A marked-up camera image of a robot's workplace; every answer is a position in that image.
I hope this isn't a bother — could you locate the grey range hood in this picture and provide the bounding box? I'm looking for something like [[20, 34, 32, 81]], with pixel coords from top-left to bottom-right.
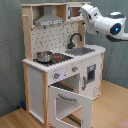
[[35, 6, 64, 27]]

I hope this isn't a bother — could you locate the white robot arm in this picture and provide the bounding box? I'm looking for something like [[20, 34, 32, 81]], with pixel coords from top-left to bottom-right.
[[81, 4, 128, 42]]

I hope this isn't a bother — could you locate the right red stove knob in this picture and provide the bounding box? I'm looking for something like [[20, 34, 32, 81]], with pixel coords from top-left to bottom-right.
[[72, 66, 78, 72]]

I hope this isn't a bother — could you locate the black toy faucet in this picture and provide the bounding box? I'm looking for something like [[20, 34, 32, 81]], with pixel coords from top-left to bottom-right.
[[67, 33, 82, 49]]

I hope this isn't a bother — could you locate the white oven door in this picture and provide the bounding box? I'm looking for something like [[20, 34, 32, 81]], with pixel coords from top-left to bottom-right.
[[49, 86, 93, 128]]

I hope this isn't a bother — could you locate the white microwave door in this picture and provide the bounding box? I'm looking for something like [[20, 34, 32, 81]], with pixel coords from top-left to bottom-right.
[[66, 4, 82, 21]]

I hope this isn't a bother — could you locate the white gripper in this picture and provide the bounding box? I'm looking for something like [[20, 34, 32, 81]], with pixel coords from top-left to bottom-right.
[[81, 4, 101, 34]]

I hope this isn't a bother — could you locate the black toy stovetop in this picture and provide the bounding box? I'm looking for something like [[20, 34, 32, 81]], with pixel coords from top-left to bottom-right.
[[35, 53, 71, 66]]

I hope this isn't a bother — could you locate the white fridge door with dispenser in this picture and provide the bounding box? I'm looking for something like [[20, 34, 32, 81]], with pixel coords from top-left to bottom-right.
[[81, 54, 102, 99]]

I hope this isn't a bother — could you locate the grey toy sink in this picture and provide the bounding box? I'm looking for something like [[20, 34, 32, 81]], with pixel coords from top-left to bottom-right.
[[66, 47, 94, 56]]

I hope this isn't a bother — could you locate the wooden toy kitchen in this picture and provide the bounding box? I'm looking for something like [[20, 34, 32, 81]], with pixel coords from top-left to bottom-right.
[[22, 2, 105, 128]]

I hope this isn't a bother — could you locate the silver toy pot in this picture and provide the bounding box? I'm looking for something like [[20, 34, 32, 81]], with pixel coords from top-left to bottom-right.
[[37, 51, 53, 62]]

